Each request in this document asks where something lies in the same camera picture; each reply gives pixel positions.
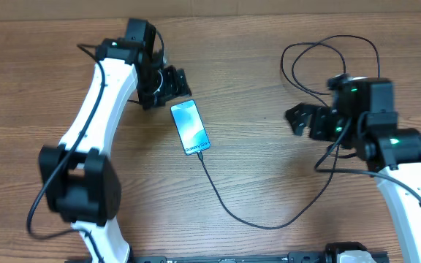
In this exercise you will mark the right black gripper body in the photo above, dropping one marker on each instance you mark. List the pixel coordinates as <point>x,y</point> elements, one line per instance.
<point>327,126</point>

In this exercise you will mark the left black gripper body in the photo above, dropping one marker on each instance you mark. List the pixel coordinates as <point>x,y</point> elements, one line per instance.
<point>162,85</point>

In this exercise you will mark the Samsung Galaxy smartphone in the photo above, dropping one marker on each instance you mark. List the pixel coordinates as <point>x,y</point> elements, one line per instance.
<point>190,127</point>

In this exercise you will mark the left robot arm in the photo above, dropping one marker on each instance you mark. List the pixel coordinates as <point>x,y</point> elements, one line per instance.
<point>79,182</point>

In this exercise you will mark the cardboard backdrop panel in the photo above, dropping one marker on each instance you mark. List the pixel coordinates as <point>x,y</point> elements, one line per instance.
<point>93,9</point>

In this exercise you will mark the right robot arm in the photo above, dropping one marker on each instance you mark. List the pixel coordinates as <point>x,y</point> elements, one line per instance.
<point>363,117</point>

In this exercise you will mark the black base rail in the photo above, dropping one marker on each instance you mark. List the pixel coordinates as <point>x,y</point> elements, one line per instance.
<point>291,257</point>

